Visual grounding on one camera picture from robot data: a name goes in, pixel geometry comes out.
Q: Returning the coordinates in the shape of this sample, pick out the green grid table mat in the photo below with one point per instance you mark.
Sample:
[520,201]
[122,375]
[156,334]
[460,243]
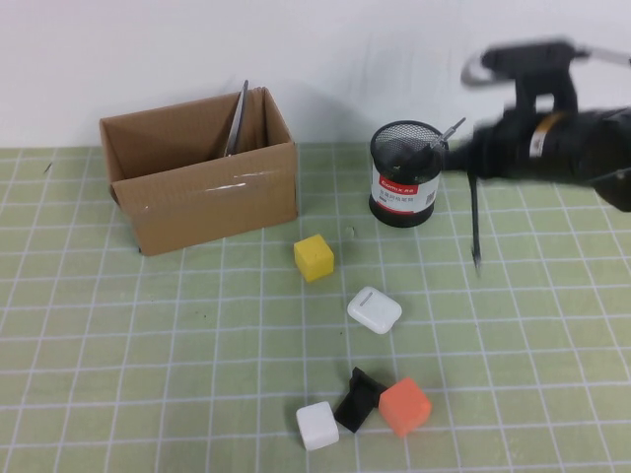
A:
[98,320]

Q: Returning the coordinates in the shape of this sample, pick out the white cube block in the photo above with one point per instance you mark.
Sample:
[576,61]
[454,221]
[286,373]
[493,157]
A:
[317,425]

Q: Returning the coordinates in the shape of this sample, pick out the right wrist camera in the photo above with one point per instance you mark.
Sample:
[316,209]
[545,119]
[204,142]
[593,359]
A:
[537,56]

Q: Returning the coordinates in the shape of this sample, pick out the small clear scrap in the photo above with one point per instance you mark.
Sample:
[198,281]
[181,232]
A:
[351,232]

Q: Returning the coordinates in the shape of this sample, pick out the brown cardboard box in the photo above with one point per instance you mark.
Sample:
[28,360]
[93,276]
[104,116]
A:
[207,207]

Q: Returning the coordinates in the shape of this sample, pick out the black angled block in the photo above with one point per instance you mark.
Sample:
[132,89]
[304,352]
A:
[354,406]

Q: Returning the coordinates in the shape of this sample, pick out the white earbud case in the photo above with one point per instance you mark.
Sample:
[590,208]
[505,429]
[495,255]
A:
[373,310]

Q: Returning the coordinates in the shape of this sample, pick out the orange cube block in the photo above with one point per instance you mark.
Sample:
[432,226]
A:
[404,408]

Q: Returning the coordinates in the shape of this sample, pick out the black mesh pen holder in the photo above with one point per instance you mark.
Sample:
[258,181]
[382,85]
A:
[401,202]

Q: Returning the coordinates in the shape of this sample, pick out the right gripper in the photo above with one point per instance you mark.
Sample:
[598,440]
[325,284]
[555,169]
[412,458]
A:
[522,148]

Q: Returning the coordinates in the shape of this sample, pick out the thin black flexible screwdriver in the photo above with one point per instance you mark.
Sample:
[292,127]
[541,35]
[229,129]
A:
[475,217]

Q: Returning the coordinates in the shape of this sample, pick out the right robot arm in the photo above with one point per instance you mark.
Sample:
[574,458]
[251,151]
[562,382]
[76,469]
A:
[601,148]

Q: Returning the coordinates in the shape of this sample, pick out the yellow cube block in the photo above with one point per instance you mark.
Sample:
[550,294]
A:
[314,257]

